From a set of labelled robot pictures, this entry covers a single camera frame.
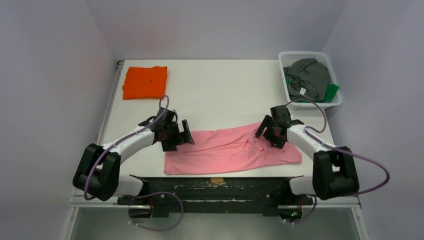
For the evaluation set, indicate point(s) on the grey t shirt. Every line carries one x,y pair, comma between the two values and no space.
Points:
308,78

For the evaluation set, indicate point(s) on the folded orange t shirt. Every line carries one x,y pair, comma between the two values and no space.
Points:
145,83

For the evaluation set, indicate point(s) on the white plastic basket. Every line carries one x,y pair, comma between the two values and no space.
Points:
287,58

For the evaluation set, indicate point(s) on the brown tape piece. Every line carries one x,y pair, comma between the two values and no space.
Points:
217,180

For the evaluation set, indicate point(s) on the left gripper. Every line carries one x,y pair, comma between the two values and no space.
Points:
169,146

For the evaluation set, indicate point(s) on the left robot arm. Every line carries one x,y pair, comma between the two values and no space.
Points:
98,172

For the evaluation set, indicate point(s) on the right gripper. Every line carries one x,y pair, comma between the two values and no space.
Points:
271,131

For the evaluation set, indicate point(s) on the green t shirt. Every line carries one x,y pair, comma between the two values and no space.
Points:
330,94

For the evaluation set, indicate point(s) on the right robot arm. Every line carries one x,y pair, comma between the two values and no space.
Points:
334,172

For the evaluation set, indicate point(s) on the pink t shirt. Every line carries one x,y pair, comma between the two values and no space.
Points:
228,150

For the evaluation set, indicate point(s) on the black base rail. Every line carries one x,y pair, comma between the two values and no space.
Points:
267,196

